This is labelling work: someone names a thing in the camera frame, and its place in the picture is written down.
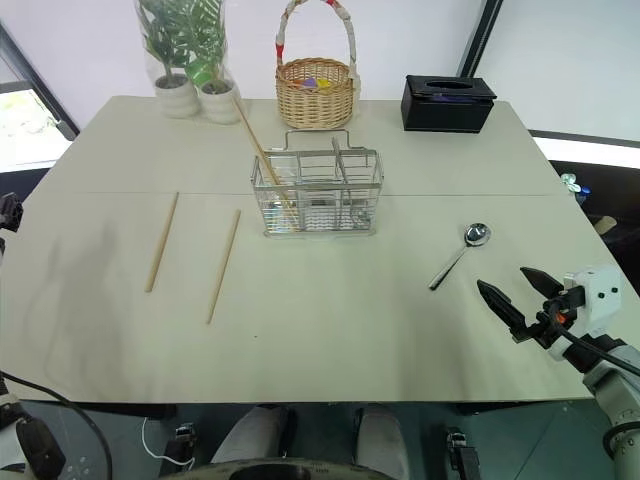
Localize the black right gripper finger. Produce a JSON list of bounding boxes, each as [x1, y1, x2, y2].
[[476, 278, 530, 342], [519, 266, 567, 302]]

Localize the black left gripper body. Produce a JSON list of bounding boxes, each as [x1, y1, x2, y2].
[[0, 191, 25, 234]]

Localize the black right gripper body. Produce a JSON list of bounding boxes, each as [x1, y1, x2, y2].
[[514, 283, 587, 350]]

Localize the silver metal spoon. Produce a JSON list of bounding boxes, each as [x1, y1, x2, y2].
[[427, 222, 494, 292]]

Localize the wooden chopstick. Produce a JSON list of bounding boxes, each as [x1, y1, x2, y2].
[[231, 96, 300, 233], [144, 191, 180, 294], [206, 209, 243, 326]]

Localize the grey rounded robot leg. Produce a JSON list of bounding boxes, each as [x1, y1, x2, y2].
[[209, 405, 297, 466], [352, 404, 407, 480]]

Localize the black tissue box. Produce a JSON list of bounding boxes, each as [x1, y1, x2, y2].
[[400, 74, 498, 134]]

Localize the potted plant in white pot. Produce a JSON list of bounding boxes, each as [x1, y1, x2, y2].
[[133, 0, 200, 120], [182, 0, 245, 126]]

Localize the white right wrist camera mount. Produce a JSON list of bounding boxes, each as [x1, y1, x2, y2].
[[544, 265, 624, 362]]

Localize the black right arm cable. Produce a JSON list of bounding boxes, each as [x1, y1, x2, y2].
[[547, 312, 640, 377]]

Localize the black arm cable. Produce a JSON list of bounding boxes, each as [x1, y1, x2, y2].
[[547, 312, 640, 377], [0, 370, 113, 480]]

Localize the dark window frame bar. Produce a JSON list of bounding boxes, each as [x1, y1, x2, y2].
[[458, 0, 504, 77], [0, 18, 82, 142]]

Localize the black table foot bracket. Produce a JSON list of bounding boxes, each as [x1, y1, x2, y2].
[[158, 422, 197, 480], [444, 425, 482, 480]]

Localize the silver wire cutlery rack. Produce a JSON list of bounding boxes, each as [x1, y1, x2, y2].
[[249, 128, 386, 239]]

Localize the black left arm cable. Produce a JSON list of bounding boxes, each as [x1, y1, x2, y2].
[[0, 370, 113, 480]]

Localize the wicker basket with handle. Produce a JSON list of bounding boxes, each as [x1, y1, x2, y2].
[[274, 0, 363, 131]]

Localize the thin white floor cable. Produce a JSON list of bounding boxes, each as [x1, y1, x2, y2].
[[140, 415, 197, 467]]

